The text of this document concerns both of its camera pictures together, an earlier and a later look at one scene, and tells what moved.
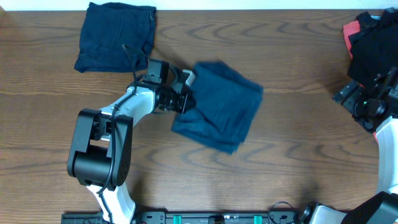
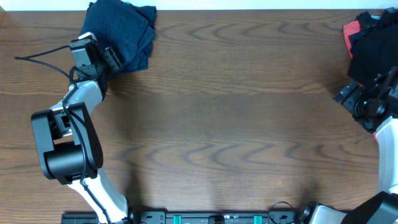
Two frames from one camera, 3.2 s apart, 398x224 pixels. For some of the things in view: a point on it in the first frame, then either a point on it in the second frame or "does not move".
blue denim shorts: x=226 y=104 → x=123 y=33
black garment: x=374 y=47 does not move
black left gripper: x=189 y=101 → x=112 y=59
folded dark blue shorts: x=107 y=25 does not move
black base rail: x=193 y=218 does not move
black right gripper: x=344 y=94 does not move
